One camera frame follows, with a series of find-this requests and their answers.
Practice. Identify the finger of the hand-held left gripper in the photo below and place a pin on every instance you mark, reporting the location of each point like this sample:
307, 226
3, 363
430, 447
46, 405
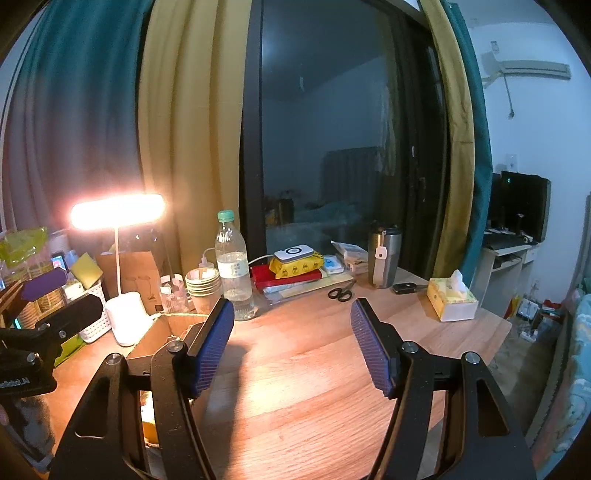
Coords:
69, 314
46, 282

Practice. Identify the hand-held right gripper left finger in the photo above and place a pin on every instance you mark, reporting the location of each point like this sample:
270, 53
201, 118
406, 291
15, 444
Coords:
212, 350

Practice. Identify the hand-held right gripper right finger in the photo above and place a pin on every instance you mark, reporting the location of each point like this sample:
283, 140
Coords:
369, 350

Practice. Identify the cardboard box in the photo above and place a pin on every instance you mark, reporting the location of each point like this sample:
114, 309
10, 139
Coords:
152, 337

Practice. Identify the pink and blue phone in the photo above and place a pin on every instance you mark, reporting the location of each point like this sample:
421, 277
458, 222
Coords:
58, 262

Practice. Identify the white plastic basket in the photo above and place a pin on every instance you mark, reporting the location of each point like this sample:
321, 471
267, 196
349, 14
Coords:
94, 318

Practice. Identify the green sponge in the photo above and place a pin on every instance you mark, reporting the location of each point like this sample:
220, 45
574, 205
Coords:
85, 270

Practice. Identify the green pack of paper cups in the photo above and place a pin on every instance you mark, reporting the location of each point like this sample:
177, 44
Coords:
23, 244

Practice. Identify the stack of brown paper cups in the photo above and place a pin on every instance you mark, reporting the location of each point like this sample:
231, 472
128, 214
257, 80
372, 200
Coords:
203, 290

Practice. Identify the black scissors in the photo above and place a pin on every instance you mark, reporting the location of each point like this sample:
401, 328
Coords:
342, 293

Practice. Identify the clear ribbed glass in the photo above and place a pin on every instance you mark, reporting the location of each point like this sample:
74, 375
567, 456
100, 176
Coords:
174, 295

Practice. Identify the black car key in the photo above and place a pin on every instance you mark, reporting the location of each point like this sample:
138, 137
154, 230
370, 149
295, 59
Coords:
406, 289

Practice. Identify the clear water bottle green cap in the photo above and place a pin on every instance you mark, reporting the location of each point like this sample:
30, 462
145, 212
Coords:
235, 277

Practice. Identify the brown paper lamp packaging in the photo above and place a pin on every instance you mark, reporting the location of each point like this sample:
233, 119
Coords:
138, 277

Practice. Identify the red book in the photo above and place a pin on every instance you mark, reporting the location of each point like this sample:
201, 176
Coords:
263, 279

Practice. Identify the steel tumbler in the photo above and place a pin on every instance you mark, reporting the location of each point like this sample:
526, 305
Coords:
384, 263

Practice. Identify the blue white packet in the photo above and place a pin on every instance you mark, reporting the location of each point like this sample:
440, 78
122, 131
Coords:
332, 264

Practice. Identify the yellow tissue box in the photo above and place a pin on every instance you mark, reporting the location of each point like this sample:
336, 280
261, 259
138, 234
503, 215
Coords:
455, 302

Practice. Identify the white paper boxes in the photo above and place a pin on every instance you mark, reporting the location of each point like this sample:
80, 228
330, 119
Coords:
353, 254

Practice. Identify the white desk lamp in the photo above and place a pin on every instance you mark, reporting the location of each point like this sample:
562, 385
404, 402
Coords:
120, 214

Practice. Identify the yellow wipes pack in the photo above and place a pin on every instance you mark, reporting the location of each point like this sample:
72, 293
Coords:
298, 268

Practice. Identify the white flat device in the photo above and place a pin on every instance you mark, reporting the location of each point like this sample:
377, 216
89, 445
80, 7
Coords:
294, 253

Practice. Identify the white computer desk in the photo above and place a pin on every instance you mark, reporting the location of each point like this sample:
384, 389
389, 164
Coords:
503, 258

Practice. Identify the blue curtain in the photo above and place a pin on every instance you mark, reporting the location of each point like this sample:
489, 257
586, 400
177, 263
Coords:
78, 115

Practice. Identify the teal curtain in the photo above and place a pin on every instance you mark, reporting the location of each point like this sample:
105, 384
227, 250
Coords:
480, 184

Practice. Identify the bed with printed bedding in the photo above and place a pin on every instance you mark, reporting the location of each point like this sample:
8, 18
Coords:
572, 369

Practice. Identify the black computer monitor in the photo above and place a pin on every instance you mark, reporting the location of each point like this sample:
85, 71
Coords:
526, 207

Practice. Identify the wide yellow-green curtain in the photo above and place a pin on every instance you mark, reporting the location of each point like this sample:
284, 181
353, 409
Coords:
194, 129

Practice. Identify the narrow yellow-green curtain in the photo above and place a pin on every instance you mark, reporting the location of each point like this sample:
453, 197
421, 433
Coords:
450, 138

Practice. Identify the dark glass window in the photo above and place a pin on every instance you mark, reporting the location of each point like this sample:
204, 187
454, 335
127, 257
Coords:
332, 115

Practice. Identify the white air conditioner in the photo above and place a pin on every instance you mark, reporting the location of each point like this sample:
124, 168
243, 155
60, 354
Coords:
535, 69

